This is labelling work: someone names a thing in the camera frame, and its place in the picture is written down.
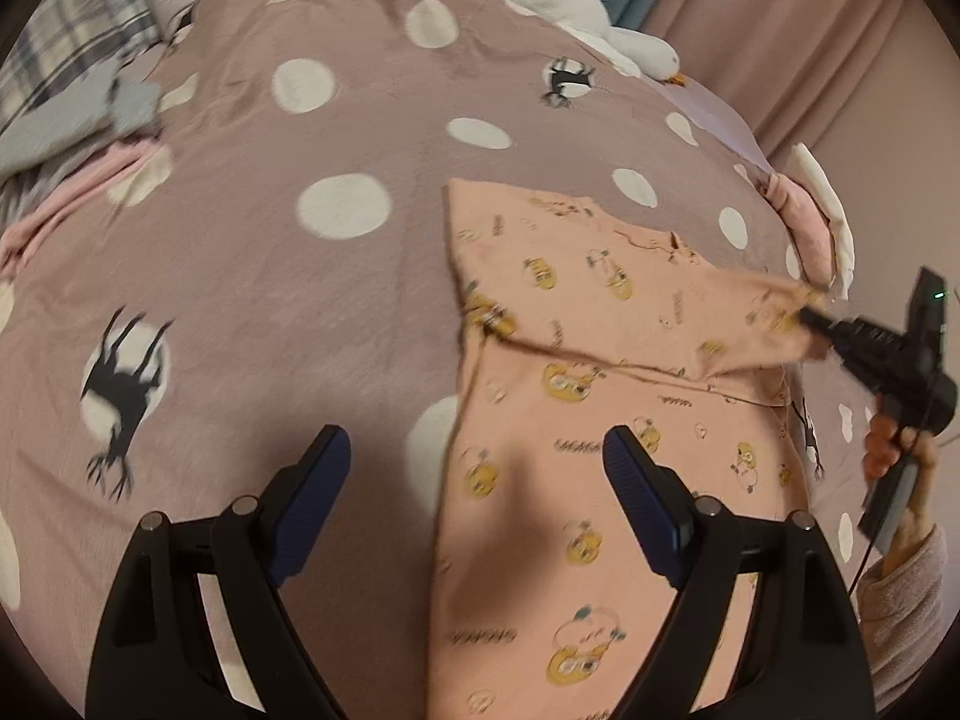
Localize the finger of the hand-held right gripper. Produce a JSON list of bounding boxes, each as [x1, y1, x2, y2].
[[797, 304, 850, 361]]

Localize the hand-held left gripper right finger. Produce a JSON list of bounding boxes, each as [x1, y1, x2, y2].
[[604, 424, 877, 720]]

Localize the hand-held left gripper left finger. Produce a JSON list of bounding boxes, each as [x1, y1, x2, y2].
[[85, 424, 353, 720]]

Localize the peach shirt with small prints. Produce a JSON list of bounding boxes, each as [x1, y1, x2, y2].
[[431, 178, 835, 720]]

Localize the person's right hand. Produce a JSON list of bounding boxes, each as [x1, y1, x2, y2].
[[861, 407, 943, 542]]

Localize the folded pink garment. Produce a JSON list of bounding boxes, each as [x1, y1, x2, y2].
[[760, 171, 838, 287]]

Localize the pink and white cloth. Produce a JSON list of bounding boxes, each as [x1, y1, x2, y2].
[[782, 141, 857, 299]]

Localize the mauve polka dot blanket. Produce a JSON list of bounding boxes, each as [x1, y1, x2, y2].
[[0, 0, 886, 720]]

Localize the light pink cloth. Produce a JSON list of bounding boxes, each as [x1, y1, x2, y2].
[[0, 137, 164, 280]]

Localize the grey plaid cloth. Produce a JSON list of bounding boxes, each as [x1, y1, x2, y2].
[[0, 0, 164, 137]]

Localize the thin black cable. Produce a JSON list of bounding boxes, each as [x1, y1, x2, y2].
[[847, 390, 935, 597]]

